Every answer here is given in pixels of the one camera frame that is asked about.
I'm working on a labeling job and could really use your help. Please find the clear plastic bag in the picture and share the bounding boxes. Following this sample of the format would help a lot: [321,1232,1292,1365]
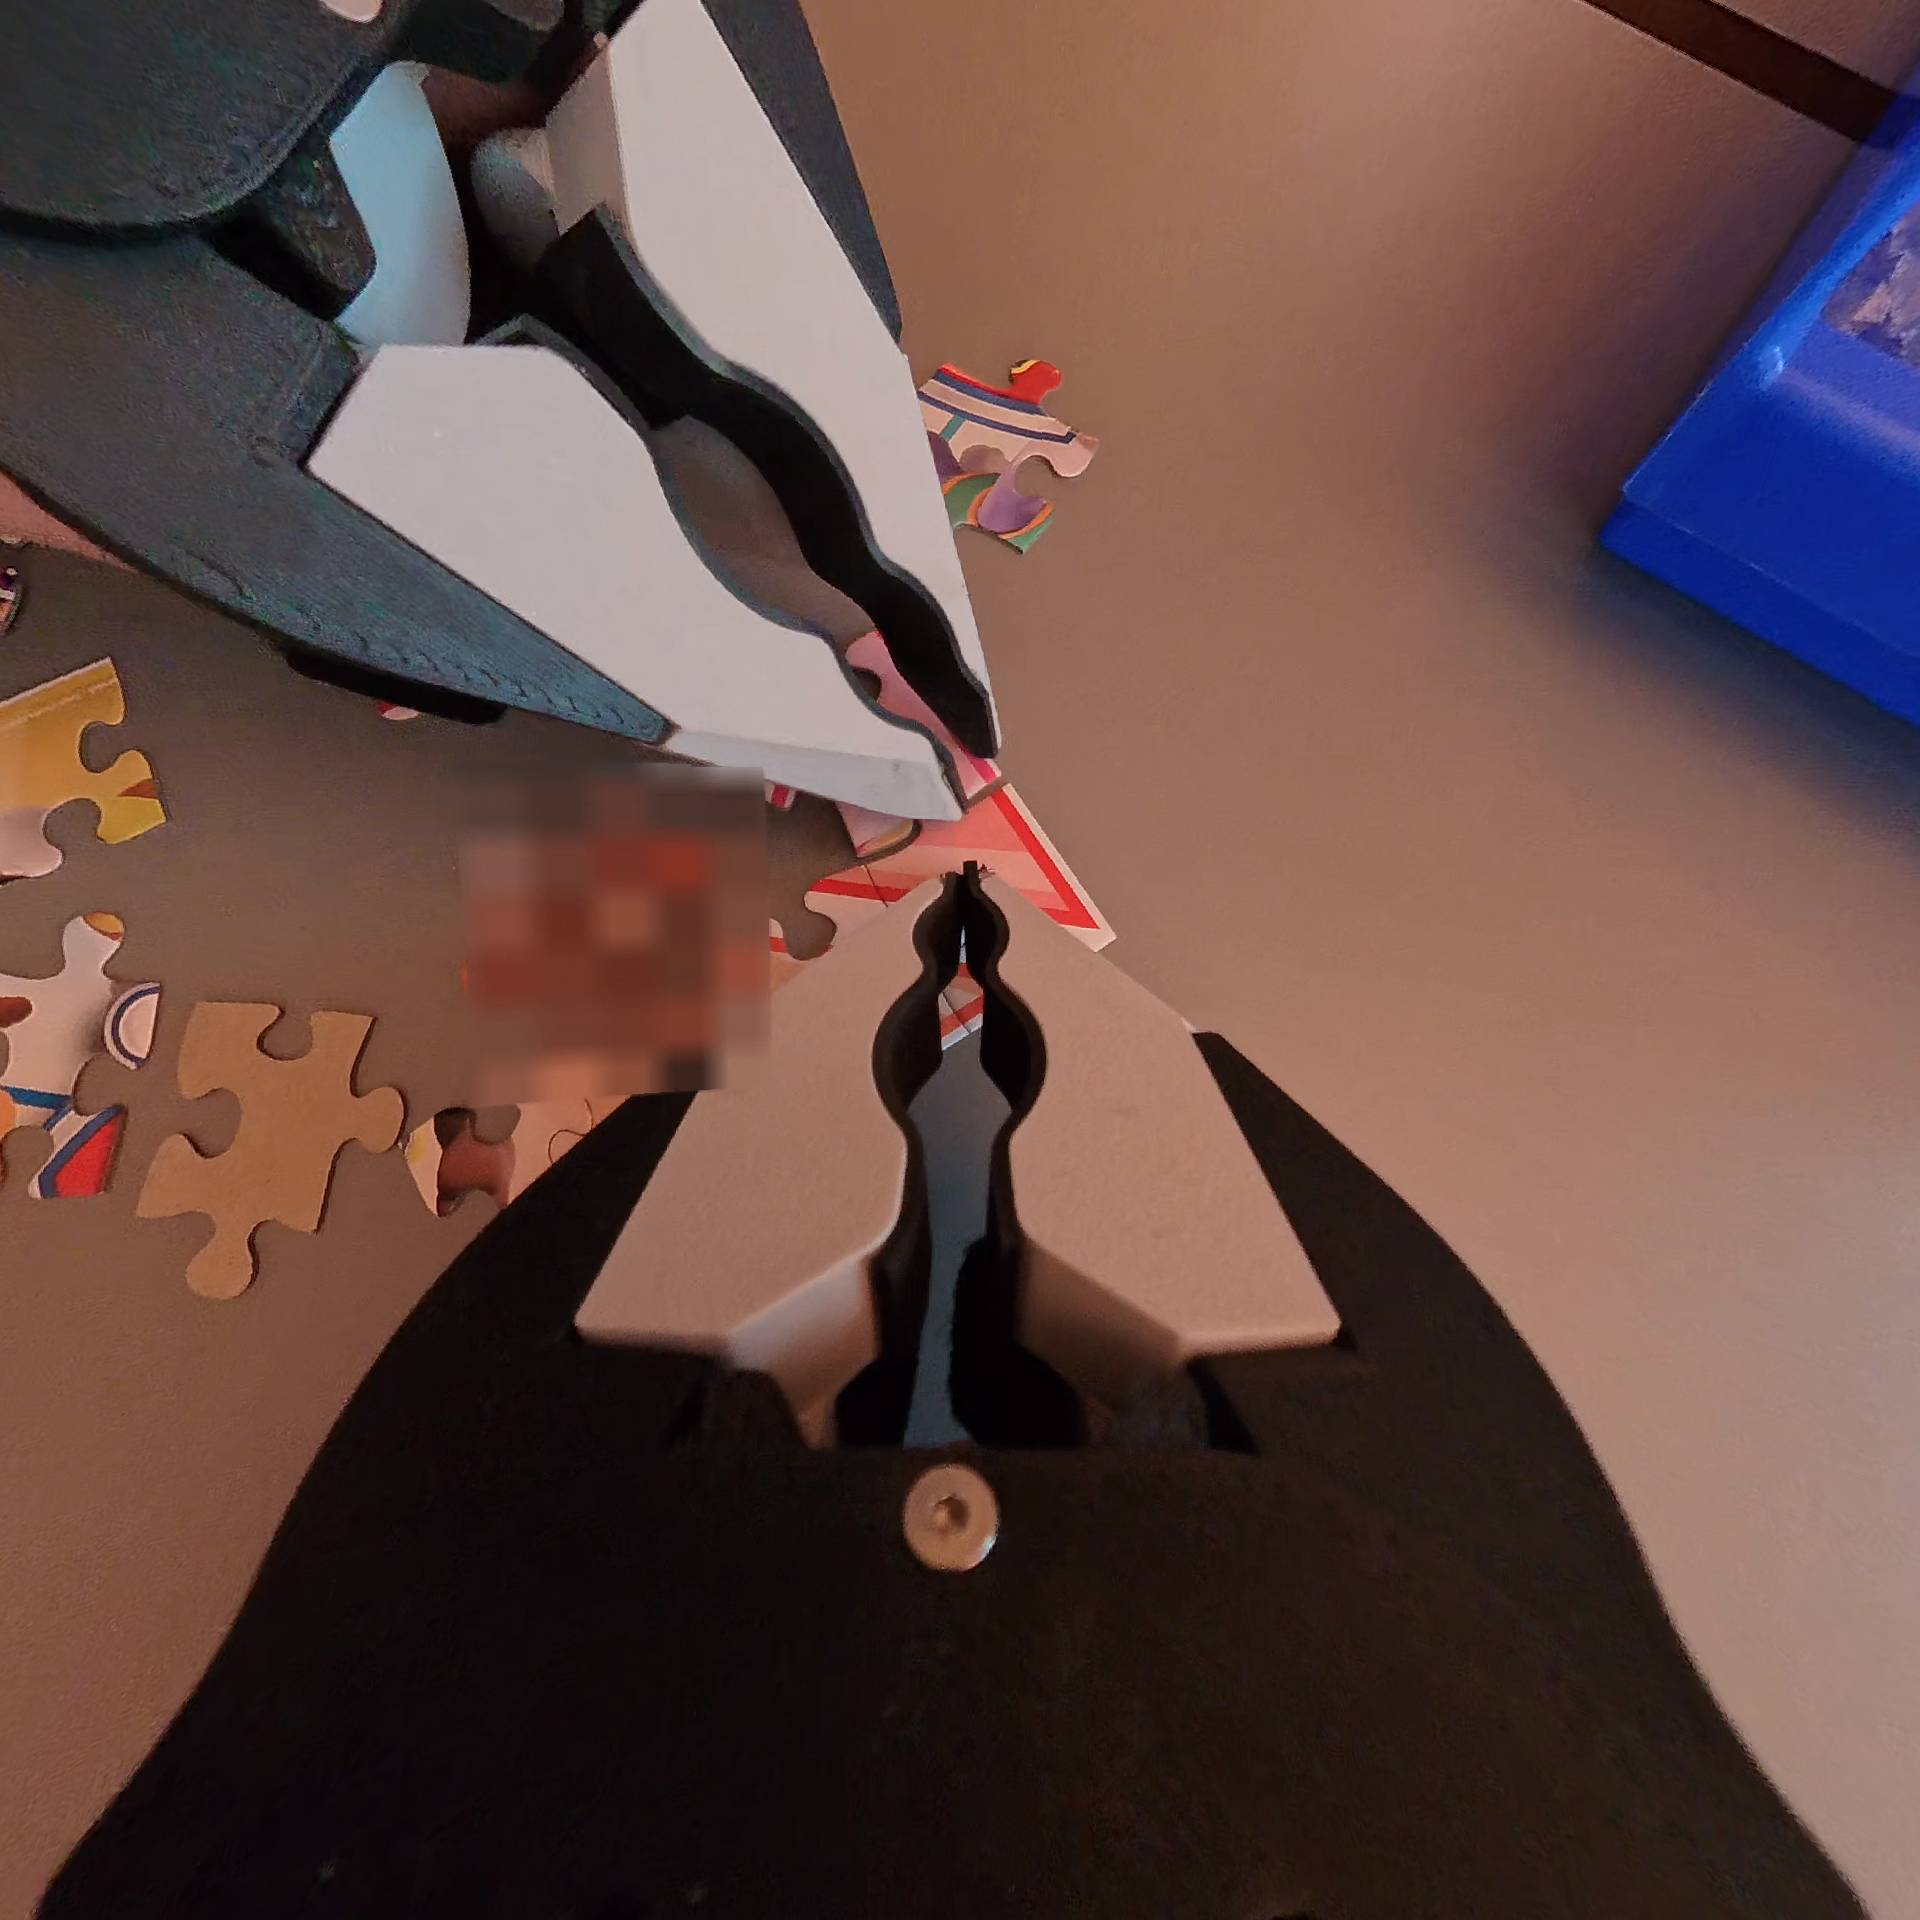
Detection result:
[1822,195,1920,364]

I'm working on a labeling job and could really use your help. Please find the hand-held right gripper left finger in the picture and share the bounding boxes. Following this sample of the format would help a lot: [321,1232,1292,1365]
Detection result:
[576,874,966,1447]

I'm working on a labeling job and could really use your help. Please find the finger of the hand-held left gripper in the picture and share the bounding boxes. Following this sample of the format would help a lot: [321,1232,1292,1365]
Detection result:
[305,66,966,824]
[469,0,1002,756]

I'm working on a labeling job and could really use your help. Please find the blue plastic bin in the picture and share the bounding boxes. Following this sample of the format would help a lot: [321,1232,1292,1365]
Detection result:
[1598,99,1920,727]

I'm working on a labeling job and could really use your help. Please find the grey desk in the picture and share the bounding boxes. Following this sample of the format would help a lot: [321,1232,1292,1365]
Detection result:
[0,0,1920,1920]

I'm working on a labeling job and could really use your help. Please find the jigsaw puzzle pieces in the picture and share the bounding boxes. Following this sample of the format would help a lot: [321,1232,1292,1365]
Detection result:
[0,359,1104,1302]

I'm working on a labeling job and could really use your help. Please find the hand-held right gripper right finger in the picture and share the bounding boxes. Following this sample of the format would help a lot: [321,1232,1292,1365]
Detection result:
[958,864,1342,1447]

